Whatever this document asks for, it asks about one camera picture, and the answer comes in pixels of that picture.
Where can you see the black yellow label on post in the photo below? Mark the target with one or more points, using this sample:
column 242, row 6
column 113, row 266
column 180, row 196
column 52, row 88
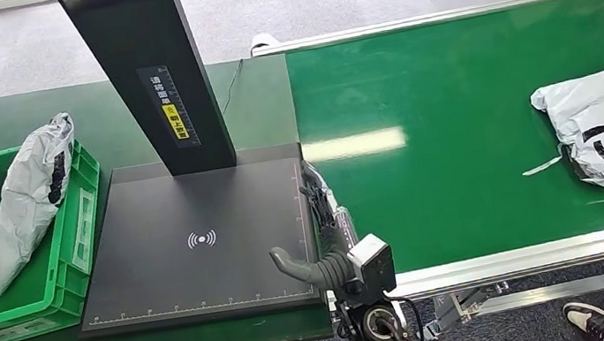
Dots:
column 169, row 108

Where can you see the white conveyor roller end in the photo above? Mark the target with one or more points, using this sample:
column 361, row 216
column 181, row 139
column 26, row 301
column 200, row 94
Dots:
column 260, row 41

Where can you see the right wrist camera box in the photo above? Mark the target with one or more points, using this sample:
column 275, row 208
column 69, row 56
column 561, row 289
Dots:
column 374, row 265

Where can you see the aluminium conveyor frame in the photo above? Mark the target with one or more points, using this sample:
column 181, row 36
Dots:
column 527, row 258

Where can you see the black scanner post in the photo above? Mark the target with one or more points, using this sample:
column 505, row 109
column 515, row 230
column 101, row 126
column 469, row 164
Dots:
column 141, row 38

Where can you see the metal conveyor bracket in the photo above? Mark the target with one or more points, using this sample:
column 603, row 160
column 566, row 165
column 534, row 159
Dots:
column 457, row 307

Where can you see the grey package with black print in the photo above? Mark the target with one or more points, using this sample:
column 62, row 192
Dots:
column 26, row 202

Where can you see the green conveyor belt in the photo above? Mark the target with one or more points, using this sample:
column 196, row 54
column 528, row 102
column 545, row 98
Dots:
column 460, row 200

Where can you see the green plastic crate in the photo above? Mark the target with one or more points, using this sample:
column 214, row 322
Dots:
column 59, row 292

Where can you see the black scanner base plate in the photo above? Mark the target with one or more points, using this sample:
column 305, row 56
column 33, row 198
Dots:
column 195, row 208

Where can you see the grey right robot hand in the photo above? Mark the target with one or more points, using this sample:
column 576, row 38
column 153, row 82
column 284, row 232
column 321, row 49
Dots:
column 328, row 272

